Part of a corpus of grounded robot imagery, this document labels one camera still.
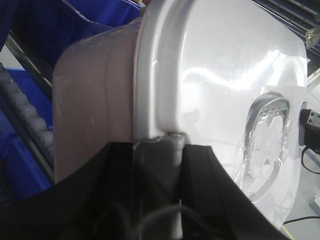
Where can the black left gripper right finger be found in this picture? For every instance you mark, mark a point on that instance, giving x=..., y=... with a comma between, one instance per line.
x=207, y=189

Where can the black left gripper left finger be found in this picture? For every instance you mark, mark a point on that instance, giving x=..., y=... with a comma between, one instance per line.
x=93, y=203

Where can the pale pink storage bin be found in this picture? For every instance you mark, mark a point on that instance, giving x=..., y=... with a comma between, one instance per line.
x=92, y=97

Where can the white bin lid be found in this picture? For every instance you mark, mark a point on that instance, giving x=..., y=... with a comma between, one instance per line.
x=225, y=74

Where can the left blue bin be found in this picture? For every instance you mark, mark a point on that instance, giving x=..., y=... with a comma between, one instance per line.
x=24, y=168

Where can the white roller conveyor track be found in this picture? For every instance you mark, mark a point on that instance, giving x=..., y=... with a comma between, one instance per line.
x=31, y=105

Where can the blue crate at left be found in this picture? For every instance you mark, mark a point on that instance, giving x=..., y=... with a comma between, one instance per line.
x=50, y=26

